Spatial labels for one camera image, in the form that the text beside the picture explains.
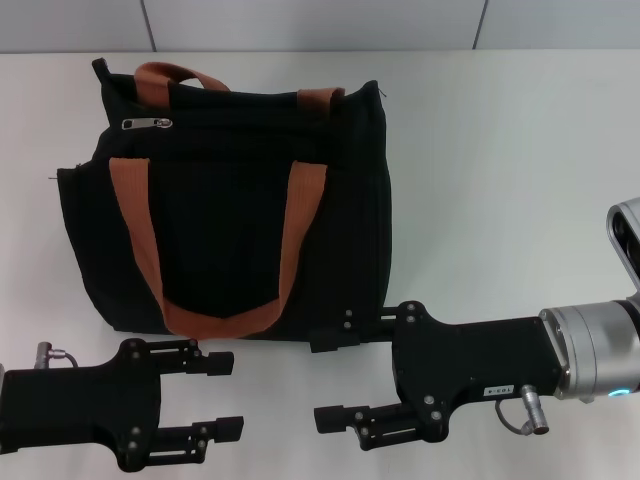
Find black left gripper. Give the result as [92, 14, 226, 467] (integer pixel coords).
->
[0, 338, 246, 472]

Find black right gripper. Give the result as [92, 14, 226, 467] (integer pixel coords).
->
[308, 299, 571, 452]

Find black food bag brown handles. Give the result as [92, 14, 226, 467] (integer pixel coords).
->
[56, 57, 392, 346]

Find silver zipper pull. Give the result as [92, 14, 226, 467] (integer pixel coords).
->
[121, 117, 175, 132]

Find left gripper cable with plugs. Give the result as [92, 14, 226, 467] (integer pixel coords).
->
[32, 340, 82, 372]

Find gripper cable with plugs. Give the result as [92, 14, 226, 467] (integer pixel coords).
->
[493, 383, 552, 435]
[32, 340, 82, 372]

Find right gripper cable with plugs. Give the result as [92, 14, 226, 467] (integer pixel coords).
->
[493, 383, 552, 435]

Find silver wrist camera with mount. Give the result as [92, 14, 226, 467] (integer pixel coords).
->
[605, 196, 640, 292]

